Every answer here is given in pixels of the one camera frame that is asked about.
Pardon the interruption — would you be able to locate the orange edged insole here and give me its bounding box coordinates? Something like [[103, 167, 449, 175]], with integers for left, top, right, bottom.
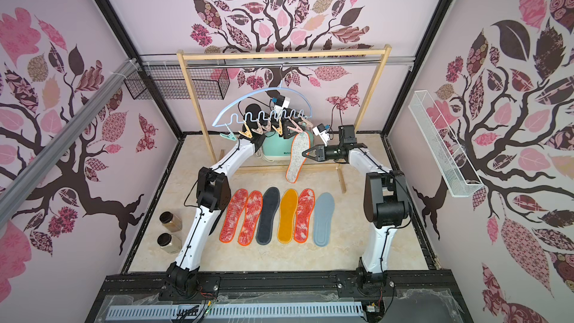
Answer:
[[286, 132, 311, 183]]

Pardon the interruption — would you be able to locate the light blue clip hanger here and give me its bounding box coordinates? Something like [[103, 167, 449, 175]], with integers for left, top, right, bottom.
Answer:
[[212, 87, 314, 139]]

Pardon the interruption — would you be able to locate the light blue insole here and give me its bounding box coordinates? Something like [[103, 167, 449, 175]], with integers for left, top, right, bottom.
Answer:
[[313, 192, 335, 248]]

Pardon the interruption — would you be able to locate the yellow insole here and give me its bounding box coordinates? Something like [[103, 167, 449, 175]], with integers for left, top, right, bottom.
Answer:
[[277, 189, 298, 245]]

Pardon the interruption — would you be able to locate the dark grey insole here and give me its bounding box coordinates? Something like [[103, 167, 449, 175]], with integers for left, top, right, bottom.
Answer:
[[256, 187, 280, 245]]

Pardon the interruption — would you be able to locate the red patterned insole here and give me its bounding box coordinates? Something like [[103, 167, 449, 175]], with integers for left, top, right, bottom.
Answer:
[[219, 188, 249, 243], [238, 191, 263, 247]]

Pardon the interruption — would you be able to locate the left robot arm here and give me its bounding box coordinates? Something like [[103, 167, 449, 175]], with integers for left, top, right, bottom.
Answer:
[[165, 109, 285, 298]]

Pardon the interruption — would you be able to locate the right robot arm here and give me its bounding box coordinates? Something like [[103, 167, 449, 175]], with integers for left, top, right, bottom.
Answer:
[[301, 125, 412, 288]]

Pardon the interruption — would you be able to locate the mint green toaster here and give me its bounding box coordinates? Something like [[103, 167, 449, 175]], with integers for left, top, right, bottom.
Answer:
[[257, 133, 294, 162]]

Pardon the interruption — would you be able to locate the wooden clothes rack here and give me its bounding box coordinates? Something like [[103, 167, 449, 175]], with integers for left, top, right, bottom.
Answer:
[[175, 44, 393, 194]]

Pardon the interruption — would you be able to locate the glass jar dark lid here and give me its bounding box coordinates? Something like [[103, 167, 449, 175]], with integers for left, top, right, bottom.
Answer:
[[159, 211, 182, 233]]

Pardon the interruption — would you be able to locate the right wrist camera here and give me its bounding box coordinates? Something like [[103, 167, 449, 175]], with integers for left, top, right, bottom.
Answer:
[[312, 124, 330, 146]]

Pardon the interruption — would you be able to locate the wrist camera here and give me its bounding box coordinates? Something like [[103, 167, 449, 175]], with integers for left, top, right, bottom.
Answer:
[[312, 124, 330, 146], [272, 95, 290, 115]]

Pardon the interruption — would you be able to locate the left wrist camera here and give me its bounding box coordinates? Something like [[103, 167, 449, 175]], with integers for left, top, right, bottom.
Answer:
[[272, 95, 290, 115]]

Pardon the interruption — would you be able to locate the black wire basket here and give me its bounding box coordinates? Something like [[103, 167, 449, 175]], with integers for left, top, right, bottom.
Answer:
[[124, 64, 230, 100]]

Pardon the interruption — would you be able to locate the white wire shelf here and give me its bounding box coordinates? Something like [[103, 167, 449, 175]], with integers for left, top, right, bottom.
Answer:
[[408, 91, 484, 197]]

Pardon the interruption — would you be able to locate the white slotted cable duct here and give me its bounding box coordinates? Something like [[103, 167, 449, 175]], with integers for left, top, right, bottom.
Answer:
[[103, 301, 363, 322]]

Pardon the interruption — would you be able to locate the grey aluminium rail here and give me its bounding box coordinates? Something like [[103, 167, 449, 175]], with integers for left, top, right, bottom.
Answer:
[[1, 58, 138, 225]]

